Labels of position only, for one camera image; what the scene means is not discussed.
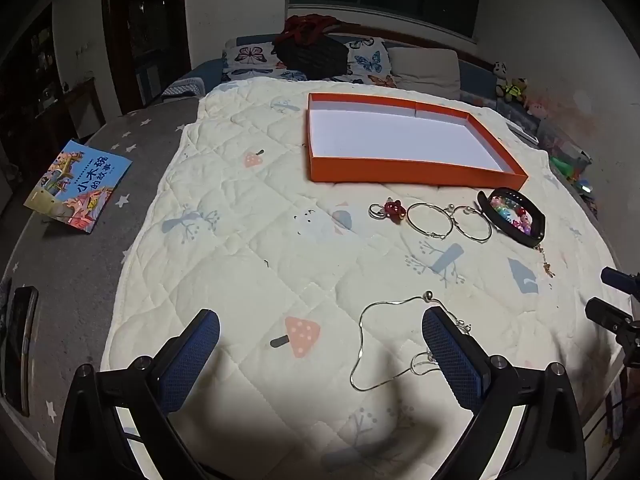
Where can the plush toy with yellow vest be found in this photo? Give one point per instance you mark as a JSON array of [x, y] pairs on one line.
[[512, 91]]

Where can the silver hoop earring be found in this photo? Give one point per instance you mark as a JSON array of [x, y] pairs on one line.
[[472, 238], [409, 220]]

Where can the pink plush toy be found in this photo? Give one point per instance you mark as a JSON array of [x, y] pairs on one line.
[[537, 108]]

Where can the black smartphone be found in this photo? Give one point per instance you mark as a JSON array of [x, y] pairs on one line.
[[20, 340]]

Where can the dark wooden door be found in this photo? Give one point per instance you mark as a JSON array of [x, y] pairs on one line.
[[145, 35]]

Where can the grey star bedsheet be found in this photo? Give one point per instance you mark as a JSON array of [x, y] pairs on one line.
[[125, 195]]

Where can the orange cardboard tray box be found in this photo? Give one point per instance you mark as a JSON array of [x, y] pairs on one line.
[[400, 135]]

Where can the red cloth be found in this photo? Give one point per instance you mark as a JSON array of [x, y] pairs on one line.
[[305, 27]]

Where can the butterfly print pillow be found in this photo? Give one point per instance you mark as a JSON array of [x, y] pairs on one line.
[[250, 57], [370, 62]]

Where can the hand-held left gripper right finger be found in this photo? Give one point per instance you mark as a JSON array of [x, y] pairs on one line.
[[452, 360]]

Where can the pile of colourful toys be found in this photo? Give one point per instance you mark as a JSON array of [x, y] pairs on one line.
[[567, 170]]

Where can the beige pillow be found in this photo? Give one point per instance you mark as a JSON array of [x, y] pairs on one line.
[[425, 67]]

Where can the dark display cabinet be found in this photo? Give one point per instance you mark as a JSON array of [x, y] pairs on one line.
[[30, 80]]

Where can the black smart wristband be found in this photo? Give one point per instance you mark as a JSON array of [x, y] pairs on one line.
[[500, 224]]

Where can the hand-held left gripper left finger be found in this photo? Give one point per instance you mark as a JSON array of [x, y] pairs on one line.
[[192, 355]]

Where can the panda plush toy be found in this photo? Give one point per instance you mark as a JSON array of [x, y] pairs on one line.
[[501, 70]]

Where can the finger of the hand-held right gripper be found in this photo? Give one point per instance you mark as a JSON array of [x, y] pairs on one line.
[[617, 279], [605, 312]]

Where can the dark wooden side table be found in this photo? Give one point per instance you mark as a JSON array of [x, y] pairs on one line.
[[85, 107]]

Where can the colourful children's picture book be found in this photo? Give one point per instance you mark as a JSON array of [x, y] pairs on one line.
[[75, 185]]

